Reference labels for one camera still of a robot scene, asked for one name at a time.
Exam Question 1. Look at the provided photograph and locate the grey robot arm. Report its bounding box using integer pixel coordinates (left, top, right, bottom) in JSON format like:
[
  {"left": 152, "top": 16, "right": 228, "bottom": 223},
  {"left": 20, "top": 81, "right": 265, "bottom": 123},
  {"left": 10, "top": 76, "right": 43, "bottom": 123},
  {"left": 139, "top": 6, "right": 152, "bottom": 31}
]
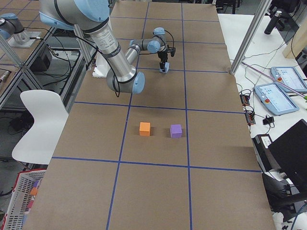
[{"left": 39, "top": 0, "right": 176, "bottom": 94}]

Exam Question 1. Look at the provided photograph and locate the far teach pendant tablet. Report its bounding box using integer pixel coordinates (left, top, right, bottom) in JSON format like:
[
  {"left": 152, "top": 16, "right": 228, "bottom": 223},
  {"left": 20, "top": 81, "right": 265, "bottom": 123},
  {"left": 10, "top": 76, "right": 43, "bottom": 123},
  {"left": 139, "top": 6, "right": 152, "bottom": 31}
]
[{"left": 271, "top": 67, "right": 307, "bottom": 93}]

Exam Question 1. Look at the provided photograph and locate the light blue foam block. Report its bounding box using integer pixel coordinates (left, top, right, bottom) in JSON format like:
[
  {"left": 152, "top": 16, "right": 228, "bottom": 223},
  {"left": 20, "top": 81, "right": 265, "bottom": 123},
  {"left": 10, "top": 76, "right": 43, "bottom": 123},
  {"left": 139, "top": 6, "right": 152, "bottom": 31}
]
[{"left": 159, "top": 62, "right": 169, "bottom": 73}]

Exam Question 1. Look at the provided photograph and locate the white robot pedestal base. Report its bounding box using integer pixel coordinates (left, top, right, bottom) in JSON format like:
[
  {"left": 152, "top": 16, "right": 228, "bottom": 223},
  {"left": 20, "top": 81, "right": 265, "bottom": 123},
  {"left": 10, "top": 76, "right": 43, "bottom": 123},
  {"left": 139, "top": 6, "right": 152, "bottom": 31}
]
[{"left": 93, "top": 53, "right": 110, "bottom": 78}]

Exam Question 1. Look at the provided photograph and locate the white plastic basket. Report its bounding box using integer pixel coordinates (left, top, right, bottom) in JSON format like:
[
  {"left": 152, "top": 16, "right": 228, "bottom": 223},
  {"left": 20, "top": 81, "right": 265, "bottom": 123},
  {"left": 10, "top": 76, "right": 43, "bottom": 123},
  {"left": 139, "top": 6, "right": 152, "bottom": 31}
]
[{"left": 1, "top": 169, "right": 46, "bottom": 230}]

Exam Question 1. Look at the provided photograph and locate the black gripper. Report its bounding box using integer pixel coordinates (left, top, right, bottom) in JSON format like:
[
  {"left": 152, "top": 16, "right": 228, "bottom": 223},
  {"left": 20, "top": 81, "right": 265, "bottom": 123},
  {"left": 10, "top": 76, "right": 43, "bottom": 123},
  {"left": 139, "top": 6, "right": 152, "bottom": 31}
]
[{"left": 157, "top": 46, "right": 176, "bottom": 72}]

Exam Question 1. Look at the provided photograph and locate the teach pendant tablet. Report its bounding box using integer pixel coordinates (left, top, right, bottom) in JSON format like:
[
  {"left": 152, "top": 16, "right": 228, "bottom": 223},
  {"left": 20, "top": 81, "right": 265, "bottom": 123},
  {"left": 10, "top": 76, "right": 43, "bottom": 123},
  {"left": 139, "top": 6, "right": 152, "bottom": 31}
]
[
  {"left": 254, "top": 83, "right": 299, "bottom": 115},
  {"left": 271, "top": 67, "right": 307, "bottom": 93}
]

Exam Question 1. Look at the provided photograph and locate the white plastic chair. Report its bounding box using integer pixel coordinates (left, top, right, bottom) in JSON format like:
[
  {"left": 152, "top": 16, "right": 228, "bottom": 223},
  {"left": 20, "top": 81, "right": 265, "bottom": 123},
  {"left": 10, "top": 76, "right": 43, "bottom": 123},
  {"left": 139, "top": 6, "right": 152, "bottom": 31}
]
[{"left": 12, "top": 90, "right": 69, "bottom": 165}]

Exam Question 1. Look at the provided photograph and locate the near teach pendant tablet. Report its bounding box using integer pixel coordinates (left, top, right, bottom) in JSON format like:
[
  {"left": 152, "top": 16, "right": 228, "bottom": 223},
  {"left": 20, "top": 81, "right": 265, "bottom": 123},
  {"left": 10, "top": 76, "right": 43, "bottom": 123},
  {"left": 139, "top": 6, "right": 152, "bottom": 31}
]
[{"left": 254, "top": 83, "right": 299, "bottom": 115}]

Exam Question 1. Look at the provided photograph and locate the purple foam block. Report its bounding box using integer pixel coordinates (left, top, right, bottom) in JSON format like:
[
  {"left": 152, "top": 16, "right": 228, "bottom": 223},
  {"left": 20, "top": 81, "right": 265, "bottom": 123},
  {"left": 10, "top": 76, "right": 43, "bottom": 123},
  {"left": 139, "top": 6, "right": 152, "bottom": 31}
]
[{"left": 170, "top": 124, "right": 182, "bottom": 138}]

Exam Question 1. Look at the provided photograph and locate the orange foam block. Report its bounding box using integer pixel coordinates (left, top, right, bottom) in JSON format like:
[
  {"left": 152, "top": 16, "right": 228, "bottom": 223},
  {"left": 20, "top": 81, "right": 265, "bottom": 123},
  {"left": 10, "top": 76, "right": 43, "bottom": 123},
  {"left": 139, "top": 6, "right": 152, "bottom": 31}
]
[{"left": 139, "top": 122, "right": 151, "bottom": 136}]

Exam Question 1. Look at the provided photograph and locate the aluminium frame post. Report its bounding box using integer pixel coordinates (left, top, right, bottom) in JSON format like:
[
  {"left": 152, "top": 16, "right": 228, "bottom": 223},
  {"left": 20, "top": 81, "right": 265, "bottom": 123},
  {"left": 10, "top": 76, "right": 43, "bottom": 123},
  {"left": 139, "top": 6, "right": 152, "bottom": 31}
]
[{"left": 230, "top": 0, "right": 272, "bottom": 75}]

